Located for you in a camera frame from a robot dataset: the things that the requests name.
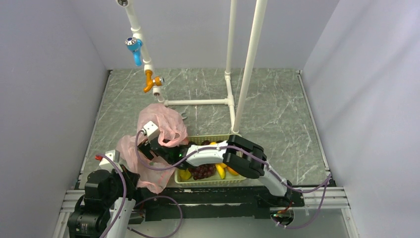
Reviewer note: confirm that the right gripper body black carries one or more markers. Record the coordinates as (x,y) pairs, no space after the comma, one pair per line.
(170,160)

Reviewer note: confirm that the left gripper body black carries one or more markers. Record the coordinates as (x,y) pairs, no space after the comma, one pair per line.
(117,187)

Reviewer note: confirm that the pink plastic bag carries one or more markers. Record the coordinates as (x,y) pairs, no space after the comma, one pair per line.
(171,132)

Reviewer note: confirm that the dark red fake grapes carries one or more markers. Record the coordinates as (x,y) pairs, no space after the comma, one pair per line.
(202,172)

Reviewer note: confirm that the yellow fake banana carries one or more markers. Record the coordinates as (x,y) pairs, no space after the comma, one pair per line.
(220,168)

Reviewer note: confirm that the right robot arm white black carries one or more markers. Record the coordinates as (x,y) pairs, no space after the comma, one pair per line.
(243,156)

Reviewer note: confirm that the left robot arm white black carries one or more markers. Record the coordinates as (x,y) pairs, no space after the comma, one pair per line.
(103,205)

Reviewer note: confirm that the dark purple fake fruit right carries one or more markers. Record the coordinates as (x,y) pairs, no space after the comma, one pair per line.
(206,142)

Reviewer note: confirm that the red orange fake mango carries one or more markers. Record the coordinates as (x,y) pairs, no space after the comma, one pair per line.
(231,171)

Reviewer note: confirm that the pale green plastic basket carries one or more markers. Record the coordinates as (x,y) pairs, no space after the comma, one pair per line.
(215,179)

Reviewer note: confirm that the silver open-end wrench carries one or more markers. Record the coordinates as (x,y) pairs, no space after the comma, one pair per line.
(184,115)

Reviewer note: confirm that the orange tap valve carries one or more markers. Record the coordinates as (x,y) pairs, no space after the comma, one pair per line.
(152,81)

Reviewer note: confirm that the blue tap valve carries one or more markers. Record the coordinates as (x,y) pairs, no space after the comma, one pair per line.
(134,46)

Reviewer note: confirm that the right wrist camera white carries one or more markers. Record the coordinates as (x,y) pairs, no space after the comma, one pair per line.
(150,130)

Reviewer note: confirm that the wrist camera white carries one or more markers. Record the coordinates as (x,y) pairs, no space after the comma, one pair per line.
(150,130)
(112,161)

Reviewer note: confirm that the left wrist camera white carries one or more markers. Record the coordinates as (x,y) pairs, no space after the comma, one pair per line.
(112,161)

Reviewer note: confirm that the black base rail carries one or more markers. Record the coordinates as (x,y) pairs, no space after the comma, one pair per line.
(214,202)

